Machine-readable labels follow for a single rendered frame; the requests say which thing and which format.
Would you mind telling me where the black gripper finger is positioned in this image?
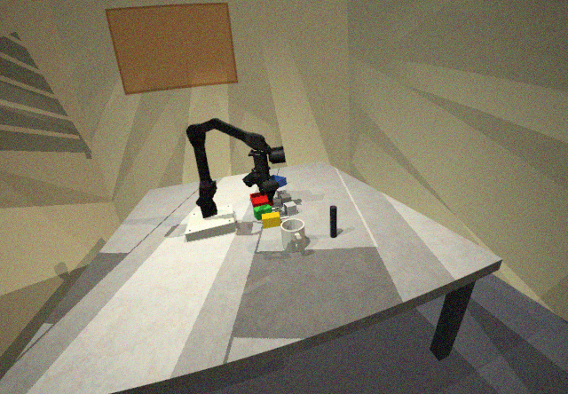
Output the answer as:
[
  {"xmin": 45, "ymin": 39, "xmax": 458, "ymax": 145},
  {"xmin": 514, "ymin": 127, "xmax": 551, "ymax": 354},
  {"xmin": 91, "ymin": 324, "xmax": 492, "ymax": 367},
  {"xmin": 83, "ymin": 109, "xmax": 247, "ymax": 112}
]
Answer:
[
  {"xmin": 256, "ymin": 182, "xmax": 264, "ymax": 196},
  {"xmin": 265, "ymin": 189, "xmax": 277, "ymax": 202}
]

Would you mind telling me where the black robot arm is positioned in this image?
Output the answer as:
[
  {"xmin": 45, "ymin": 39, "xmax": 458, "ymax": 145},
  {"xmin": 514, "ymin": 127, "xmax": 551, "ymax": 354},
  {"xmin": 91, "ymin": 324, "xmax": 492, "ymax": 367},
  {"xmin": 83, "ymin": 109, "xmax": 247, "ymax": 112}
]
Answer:
[{"xmin": 186, "ymin": 118, "xmax": 286, "ymax": 218}]

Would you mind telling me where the red tray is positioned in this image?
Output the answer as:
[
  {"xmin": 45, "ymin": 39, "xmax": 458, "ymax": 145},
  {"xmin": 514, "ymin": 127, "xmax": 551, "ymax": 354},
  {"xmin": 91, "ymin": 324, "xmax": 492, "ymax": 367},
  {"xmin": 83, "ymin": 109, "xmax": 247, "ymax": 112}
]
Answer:
[{"xmin": 250, "ymin": 193, "xmax": 273, "ymax": 208}]

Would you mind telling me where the blue tray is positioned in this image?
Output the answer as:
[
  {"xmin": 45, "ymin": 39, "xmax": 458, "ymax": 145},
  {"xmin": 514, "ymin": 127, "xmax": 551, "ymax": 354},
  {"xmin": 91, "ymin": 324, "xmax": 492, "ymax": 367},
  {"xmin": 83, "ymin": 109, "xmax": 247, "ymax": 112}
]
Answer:
[{"xmin": 269, "ymin": 175, "xmax": 287, "ymax": 187}]

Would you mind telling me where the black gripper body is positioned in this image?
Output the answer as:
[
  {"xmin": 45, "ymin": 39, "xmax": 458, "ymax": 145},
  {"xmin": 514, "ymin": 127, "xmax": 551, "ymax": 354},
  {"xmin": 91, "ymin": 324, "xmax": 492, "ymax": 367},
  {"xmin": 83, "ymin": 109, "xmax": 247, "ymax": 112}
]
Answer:
[{"xmin": 254, "ymin": 165, "xmax": 279, "ymax": 192}]

